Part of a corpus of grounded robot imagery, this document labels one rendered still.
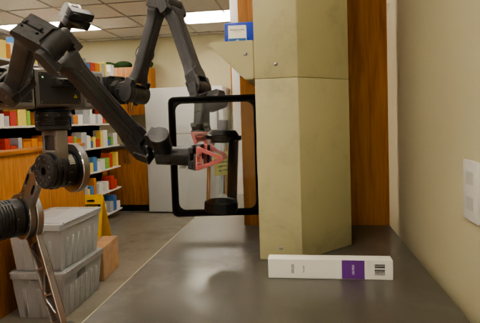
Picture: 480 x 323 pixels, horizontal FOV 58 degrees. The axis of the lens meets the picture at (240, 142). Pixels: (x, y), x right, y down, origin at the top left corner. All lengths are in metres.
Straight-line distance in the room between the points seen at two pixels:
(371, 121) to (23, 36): 1.06
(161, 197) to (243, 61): 5.37
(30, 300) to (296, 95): 2.70
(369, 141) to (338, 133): 0.29
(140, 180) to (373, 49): 5.43
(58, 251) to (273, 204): 2.27
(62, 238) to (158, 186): 3.35
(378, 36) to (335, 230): 0.66
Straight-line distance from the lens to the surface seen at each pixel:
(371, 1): 1.55
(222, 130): 1.25
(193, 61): 1.61
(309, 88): 1.15
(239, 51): 1.14
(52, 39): 1.22
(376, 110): 1.51
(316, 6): 1.21
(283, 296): 0.96
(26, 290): 3.43
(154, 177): 6.41
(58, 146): 1.82
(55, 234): 3.20
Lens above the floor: 1.31
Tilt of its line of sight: 3 degrees down
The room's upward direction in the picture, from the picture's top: 2 degrees counter-clockwise
